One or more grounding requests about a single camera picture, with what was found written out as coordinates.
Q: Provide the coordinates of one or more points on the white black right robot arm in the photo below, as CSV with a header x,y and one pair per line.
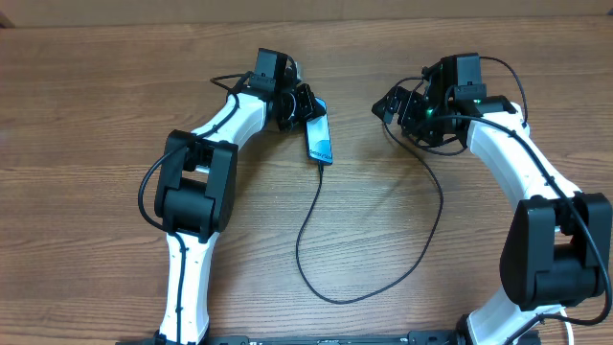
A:
x,y
556,254

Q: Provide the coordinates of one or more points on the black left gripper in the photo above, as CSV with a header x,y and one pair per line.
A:
x,y
309,107

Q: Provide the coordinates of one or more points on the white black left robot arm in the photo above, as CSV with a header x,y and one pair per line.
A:
x,y
197,182

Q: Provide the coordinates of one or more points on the blue screen smartphone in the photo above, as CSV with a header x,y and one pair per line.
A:
x,y
318,142

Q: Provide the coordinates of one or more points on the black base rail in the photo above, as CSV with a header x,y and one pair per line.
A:
x,y
335,339

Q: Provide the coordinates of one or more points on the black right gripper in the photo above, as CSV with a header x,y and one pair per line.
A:
x,y
412,105

